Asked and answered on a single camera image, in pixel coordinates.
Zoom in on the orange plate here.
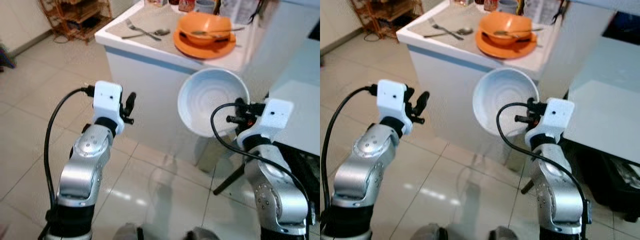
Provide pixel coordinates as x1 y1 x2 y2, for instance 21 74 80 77
172 29 237 60
475 29 539 60

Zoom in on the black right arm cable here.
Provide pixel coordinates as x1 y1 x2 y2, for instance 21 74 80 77
495 102 592 226
209 102 314 224

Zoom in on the grey robot foot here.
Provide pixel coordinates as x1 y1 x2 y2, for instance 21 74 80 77
186 227 221 240
112 223 145 240
487 226 522 240
412 223 444 240

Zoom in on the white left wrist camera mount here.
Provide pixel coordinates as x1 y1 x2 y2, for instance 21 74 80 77
92 80 125 136
376 79 414 136

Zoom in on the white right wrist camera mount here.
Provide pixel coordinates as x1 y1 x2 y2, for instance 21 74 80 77
237 98 295 149
525 97 576 147

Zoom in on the silver metal spoon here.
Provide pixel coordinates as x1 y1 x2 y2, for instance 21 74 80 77
121 28 171 41
423 28 474 40

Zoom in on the grey robot right foot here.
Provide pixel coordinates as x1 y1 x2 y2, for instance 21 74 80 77
186 227 221 240
487 226 522 240

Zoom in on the white plastic bag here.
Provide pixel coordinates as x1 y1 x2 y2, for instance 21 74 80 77
219 0 257 25
522 0 564 24

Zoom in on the white ceramic bowl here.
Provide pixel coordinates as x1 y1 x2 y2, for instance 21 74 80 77
177 68 251 139
472 68 541 139

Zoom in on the white side table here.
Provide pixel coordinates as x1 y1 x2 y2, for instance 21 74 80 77
564 35 640 151
267 37 321 157

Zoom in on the grey robot left foot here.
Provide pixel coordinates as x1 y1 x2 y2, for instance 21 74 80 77
112 223 145 240
412 223 444 240

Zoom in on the grey mug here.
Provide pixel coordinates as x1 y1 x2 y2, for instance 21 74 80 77
194 0 217 14
497 0 521 15

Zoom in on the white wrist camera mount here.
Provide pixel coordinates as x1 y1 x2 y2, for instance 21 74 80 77
376 79 414 136
525 97 576 147
92 80 125 136
237 98 295 149

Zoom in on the white kitchen island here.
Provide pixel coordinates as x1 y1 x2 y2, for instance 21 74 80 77
94 0 321 173
396 0 618 167

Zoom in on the wooden slatted shelf rack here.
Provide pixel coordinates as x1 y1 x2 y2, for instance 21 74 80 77
39 0 114 44
349 0 416 41

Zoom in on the brass coloured spoon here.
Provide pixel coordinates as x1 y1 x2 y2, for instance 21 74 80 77
492 27 545 37
190 27 246 37

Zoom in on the grey placemat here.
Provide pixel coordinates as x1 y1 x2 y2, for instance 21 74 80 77
407 4 551 51
106 4 251 51

